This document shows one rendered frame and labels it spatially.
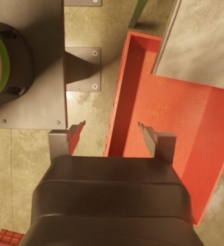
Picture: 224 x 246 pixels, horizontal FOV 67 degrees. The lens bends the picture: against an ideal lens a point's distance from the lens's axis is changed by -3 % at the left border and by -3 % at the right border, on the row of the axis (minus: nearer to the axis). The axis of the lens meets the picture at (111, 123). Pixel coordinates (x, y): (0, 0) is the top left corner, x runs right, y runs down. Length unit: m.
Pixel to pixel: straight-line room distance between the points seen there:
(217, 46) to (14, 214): 1.92
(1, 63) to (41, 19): 0.12
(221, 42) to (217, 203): 1.66
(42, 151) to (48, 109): 1.14
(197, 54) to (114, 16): 0.93
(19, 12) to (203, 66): 0.40
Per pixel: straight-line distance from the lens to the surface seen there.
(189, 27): 0.42
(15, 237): 2.10
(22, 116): 0.39
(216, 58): 0.47
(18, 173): 1.68
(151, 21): 1.33
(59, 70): 0.35
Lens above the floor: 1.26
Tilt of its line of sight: 74 degrees down
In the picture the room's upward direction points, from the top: 179 degrees clockwise
